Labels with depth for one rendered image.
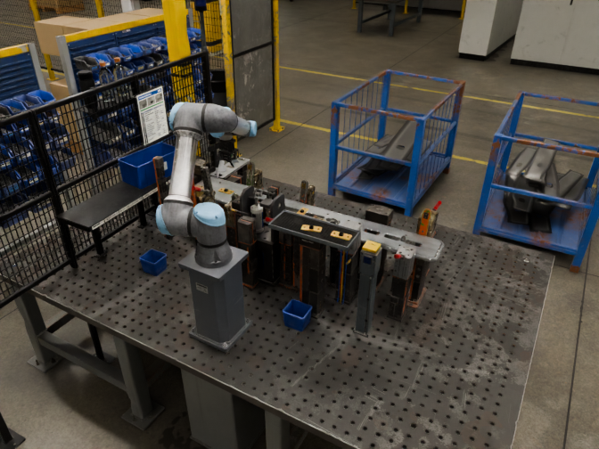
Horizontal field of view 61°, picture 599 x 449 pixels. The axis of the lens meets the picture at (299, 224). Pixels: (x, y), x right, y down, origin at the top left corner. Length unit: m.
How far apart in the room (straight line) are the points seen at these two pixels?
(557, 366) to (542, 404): 0.34
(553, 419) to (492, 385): 0.99
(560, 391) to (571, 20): 7.41
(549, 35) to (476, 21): 1.21
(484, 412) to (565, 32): 8.30
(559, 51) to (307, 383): 8.51
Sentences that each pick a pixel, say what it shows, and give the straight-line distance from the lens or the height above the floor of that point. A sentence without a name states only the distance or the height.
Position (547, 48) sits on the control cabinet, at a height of 0.33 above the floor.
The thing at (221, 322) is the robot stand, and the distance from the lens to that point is 2.16.
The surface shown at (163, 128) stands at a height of 1.20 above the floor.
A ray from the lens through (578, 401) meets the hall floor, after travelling 3.34.
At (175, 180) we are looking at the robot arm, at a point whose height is 1.40.
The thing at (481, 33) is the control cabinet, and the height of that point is 0.47.
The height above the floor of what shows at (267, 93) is 0.50.
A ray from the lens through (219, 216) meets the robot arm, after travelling 1.93.
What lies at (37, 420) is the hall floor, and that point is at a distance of 3.17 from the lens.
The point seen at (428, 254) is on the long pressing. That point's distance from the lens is 2.32.
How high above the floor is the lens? 2.30
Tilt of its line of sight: 32 degrees down
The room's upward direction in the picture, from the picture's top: straight up
